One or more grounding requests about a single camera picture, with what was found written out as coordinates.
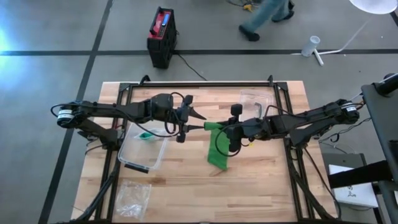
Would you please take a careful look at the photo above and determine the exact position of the clear plastic container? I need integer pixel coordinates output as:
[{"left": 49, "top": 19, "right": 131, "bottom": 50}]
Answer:
[{"left": 117, "top": 123, "right": 169, "bottom": 174}]

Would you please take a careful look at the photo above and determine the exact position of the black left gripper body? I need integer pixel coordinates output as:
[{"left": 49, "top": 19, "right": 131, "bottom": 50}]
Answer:
[{"left": 169, "top": 95, "right": 194, "bottom": 143}]

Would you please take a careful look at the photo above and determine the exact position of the red and black power station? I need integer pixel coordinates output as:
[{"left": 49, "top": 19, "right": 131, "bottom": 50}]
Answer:
[{"left": 146, "top": 6, "right": 178, "bottom": 70}]

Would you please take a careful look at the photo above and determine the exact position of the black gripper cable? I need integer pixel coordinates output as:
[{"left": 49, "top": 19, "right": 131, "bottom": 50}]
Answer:
[
  {"left": 214, "top": 105, "right": 280, "bottom": 158},
  {"left": 49, "top": 91, "right": 187, "bottom": 139}
]

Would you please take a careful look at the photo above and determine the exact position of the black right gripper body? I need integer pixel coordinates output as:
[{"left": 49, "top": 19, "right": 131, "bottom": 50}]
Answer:
[{"left": 226, "top": 103, "right": 265, "bottom": 153}]

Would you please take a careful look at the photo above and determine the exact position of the white floor lamp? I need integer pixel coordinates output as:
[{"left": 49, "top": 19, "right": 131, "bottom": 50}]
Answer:
[{"left": 291, "top": 0, "right": 398, "bottom": 67}]

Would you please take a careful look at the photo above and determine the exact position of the white box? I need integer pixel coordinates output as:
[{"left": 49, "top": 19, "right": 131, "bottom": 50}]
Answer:
[{"left": 328, "top": 164, "right": 379, "bottom": 208}]

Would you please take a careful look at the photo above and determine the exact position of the clear plastic bag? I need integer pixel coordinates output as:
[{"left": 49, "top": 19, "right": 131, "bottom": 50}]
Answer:
[{"left": 114, "top": 179, "right": 152, "bottom": 222}]

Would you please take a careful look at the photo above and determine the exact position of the person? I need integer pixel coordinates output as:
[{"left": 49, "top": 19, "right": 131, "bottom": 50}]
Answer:
[{"left": 238, "top": 0, "right": 295, "bottom": 42}]

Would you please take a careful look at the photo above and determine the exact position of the black floor power cable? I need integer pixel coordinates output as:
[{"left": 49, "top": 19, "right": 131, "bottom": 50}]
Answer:
[{"left": 176, "top": 52, "right": 208, "bottom": 82}]

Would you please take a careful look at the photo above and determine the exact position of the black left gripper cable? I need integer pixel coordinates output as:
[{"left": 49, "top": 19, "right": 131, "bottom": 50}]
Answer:
[{"left": 49, "top": 91, "right": 187, "bottom": 139}]

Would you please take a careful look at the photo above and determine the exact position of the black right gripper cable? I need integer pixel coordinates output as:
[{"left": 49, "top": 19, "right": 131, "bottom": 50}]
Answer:
[{"left": 214, "top": 105, "right": 280, "bottom": 158}]

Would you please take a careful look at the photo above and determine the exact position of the grey bent metal piece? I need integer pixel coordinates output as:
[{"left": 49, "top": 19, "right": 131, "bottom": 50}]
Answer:
[{"left": 254, "top": 101, "right": 264, "bottom": 119}]

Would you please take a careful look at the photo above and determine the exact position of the black desk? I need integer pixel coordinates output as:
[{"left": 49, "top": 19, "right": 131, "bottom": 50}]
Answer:
[{"left": 328, "top": 73, "right": 398, "bottom": 224}]

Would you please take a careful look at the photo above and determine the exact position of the green elastic bandage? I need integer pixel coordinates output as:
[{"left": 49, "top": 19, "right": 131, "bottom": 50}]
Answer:
[{"left": 203, "top": 121, "right": 231, "bottom": 171}]

